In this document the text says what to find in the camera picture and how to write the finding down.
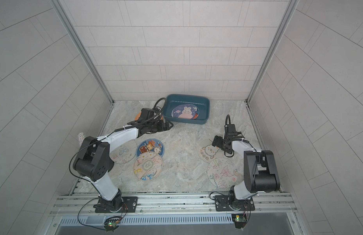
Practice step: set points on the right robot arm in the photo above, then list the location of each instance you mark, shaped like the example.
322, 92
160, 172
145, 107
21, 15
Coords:
260, 169

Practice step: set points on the aluminium mounting rail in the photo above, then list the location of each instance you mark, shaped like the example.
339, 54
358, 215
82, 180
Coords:
171, 203

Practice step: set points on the blue bear coaster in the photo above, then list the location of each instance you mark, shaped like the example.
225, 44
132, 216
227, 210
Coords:
151, 145

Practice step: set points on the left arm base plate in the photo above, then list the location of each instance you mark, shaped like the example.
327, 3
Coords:
128, 204

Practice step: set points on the beige mandala coaster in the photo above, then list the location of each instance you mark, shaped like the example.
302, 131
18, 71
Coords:
148, 166

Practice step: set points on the cream cat coaster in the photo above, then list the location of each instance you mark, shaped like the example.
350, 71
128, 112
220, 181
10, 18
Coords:
207, 152

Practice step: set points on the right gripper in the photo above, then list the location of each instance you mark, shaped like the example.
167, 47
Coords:
218, 143

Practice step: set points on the teal storage box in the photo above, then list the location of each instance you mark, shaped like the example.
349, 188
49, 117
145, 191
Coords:
175, 100

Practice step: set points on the controller board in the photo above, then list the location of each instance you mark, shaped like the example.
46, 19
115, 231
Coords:
112, 223
239, 220

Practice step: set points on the glitter microphone on stand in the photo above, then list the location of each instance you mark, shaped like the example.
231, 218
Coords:
81, 138

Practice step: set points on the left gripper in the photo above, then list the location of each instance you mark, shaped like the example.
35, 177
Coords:
164, 128

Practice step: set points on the orange round coaster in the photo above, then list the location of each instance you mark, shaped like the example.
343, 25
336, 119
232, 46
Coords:
137, 116

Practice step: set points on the left controller board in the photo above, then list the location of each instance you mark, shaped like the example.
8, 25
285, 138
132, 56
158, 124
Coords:
112, 223

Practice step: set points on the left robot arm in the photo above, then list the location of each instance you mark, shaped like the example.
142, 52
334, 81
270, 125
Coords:
93, 163

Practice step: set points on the pale butterfly coaster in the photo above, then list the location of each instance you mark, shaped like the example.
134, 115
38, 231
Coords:
124, 153

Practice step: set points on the right controller board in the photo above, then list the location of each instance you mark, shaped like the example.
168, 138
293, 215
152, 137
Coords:
239, 220

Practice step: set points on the white butterfly flower coaster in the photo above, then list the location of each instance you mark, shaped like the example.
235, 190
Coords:
222, 173

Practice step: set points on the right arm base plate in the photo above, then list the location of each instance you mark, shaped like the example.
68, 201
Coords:
224, 203

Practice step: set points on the purple bunny coaster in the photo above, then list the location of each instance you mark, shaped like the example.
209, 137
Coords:
185, 111

